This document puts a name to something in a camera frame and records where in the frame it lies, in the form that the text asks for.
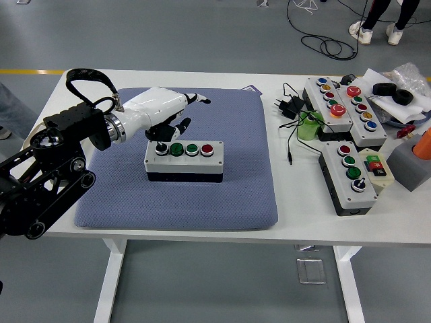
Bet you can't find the person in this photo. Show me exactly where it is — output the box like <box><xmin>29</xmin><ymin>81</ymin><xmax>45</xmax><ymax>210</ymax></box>
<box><xmin>348</xmin><ymin>0</ymin><xmax>422</xmax><ymax>46</ymax></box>
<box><xmin>0</xmin><ymin>82</ymin><xmax>40</xmax><ymax>141</ymax></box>

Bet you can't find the black adapter cable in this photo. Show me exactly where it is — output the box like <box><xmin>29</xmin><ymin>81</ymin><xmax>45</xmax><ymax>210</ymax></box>
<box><xmin>278</xmin><ymin>82</ymin><xmax>327</xmax><ymax>166</ymax></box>

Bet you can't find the red valve knob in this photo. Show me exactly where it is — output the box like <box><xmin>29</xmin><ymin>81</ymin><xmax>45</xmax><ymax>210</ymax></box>
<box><xmin>396</xmin><ymin>124</ymin><xmax>418</xmax><ymax>139</ymax></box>

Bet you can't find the white table leg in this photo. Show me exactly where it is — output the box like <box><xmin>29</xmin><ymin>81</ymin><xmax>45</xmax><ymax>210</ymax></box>
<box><xmin>333</xmin><ymin>245</ymin><xmax>366</xmax><ymax>323</ymax></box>
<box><xmin>93</xmin><ymin>238</ymin><xmax>128</xmax><ymax>323</ymax></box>

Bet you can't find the green plastic cylinder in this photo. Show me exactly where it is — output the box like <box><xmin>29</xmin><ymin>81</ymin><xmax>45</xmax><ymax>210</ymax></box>
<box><xmin>296</xmin><ymin>110</ymin><xmax>325</xmax><ymax>141</ymax></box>

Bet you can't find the cream three-button switch box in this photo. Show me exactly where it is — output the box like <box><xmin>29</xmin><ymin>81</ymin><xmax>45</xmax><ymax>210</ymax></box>
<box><xmin>357</xmin><ymin>147</ymin><xmax>395</xmax><ymax>195</ymax></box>

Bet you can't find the white floor cord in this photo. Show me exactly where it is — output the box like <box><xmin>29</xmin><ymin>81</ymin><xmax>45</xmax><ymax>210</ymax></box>
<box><xmin>292</xmin><ymin>0</ymin><xmax>319</xmax><ymax>16</ymax></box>

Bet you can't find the grey five-button control box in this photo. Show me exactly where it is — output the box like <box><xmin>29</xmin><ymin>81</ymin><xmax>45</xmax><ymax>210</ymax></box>
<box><xmin>336</xmin><ymin>84</ymin><xmax>389</xmax><ymax>149</ymax></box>
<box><xmin>302</xmin><ymin>77</ymin><xmax>354</xmax><ymax>142</ymax></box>

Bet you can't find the black foam ring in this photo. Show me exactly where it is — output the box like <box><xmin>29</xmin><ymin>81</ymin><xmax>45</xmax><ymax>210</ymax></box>
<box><xmin>372</xmin><ymin>82</ymin><xmax>398</xmax><ymax>96</ymax></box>
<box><xmin>393</xmin><ymin>88</ymin><xmax>415</xmax><ymax>106</ymax></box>

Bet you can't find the orange cylinder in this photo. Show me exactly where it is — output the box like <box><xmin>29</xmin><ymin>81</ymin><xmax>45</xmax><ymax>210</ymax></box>
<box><xmin>413</xmin><ymin>127</ymin><xmax>431</xmax><ymax>162</ymax></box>

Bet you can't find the black floor cable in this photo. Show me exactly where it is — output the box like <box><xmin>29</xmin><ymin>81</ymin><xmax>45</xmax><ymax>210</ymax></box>
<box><xmin>286</xmin><ymin>0</ymin><xmax>360</xmax><ymax>62</ymax></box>

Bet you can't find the black power adapter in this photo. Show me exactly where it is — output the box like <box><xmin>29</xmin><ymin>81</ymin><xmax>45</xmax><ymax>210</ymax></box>
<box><xmin>271</xmin><ymin>96</ymin><xmax>306</xmax><ymax>119</ymax></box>

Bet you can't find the purple-edged card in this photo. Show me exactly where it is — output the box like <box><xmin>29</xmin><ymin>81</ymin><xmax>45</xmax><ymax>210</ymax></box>
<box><xmin>240</xmin><ymin>83</ymin><xmax>263</xmax><ymax>97</ymax></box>

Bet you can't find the grey foam block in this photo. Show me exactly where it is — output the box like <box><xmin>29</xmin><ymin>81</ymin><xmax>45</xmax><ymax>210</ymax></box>
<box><xmin>386</xmin><ymin>133</ymin><xmax>431</xmax><ymax>192</ymax></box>

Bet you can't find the clear bubble wrap bag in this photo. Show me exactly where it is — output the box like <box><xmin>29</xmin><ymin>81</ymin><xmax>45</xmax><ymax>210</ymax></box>
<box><xmin>382</xmin><ymin>62</ymin><xmax>431</xmax><ymax>114</ymax></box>

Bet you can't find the blue-grey round rim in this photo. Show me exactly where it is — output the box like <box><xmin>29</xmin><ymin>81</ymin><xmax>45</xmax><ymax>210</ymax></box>
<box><xmin>383</xmin><ymin>112</ymin><xmax>431</xmax><ymax>128</ymax></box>

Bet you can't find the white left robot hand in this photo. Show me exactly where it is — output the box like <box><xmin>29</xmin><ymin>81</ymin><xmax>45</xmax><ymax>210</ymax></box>
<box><xmin>117</xmin><ymin>86</ymin><xmax>213</xmax><ymax>143</ymax></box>

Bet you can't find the white paper sheet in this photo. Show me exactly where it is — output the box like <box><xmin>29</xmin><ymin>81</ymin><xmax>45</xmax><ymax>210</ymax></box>
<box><xmin>362</xmin><ymin>68</ymin><xmax>431</xmax><ymax>122</ymax></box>

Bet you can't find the blue-grey fabric mat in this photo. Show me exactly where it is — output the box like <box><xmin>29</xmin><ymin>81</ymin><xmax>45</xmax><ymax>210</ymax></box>
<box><xmin>73</xmin><ymin>87</ymin><xmax>279</xmax><ymax>231</ymax></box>

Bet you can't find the grey four-button control box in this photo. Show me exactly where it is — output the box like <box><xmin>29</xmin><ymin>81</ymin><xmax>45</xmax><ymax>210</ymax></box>
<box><xmin>143</xmin><ymin>139</ymin><xmax>226</xmax><ymax>184</ymax></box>
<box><xmin>318</xmin><ymin>141</ymin><xmax>378</xmax><ymax>217</ymax></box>

